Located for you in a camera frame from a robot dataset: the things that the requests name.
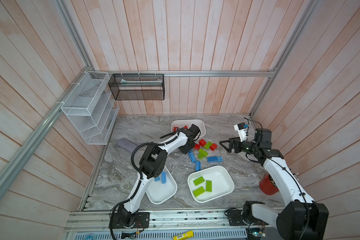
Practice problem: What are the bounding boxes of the white bin left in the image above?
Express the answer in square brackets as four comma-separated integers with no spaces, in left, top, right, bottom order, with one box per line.
[146,166,178,205]

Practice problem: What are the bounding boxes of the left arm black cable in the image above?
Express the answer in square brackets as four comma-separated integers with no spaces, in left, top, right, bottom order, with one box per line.
[109,131,187,240]

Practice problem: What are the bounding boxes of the green lego beside red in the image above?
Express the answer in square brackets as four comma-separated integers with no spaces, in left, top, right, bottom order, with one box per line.
[204,142,213,150]

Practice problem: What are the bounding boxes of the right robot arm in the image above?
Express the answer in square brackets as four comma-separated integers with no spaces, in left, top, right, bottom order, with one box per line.
[224,123,329,240]

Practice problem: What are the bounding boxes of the black mesh basket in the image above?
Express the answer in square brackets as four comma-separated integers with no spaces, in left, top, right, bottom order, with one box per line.
[108,73,165,101]

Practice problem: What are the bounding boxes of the white wire shelf rack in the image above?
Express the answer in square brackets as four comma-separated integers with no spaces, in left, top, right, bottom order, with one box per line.
[61,72,120,145]

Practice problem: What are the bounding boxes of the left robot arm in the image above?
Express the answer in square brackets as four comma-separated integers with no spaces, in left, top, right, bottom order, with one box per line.
[109,124,201,231]

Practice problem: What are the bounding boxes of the white bin with red legos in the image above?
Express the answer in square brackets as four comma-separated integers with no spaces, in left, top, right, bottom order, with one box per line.
[170,119,207,142]

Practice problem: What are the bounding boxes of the white bin front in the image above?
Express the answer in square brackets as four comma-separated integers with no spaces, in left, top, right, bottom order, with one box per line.
[188,166,235,203]

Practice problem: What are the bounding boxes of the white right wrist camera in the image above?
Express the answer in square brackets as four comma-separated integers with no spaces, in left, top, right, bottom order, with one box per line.
[234,123,249,142]

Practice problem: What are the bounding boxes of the red lego lying sideways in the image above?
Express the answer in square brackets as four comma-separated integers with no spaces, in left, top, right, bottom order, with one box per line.
[210,144,218,151]

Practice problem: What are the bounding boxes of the grey pouch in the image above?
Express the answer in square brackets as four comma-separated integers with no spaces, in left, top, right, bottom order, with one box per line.
[117,138,138,153]

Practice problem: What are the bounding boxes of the large blue lego underside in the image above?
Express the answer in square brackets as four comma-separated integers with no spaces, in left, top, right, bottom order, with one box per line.
[207,156,219,163]

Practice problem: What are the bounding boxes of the red cup with pencils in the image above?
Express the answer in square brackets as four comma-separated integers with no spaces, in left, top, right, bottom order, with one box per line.
[259,174,279,196]

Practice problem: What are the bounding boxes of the long green lego centre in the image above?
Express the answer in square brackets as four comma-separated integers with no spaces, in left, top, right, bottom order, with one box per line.
[199,149,208,157]

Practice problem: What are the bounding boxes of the yellow marker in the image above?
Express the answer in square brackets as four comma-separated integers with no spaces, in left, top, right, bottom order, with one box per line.
[173,231,194,240]

